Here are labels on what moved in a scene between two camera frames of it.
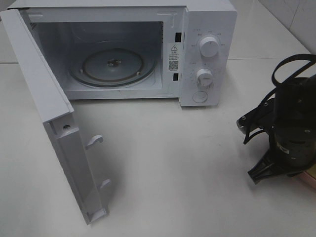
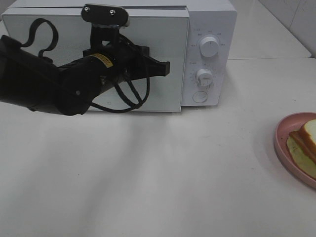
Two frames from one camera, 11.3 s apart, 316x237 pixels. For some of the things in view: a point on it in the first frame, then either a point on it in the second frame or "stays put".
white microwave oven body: x=140 y=50 stays put
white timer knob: x=204 y=77 stays put
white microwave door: x=52 y=103 → x=163 y=30
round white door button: x=200 y=97 stays put
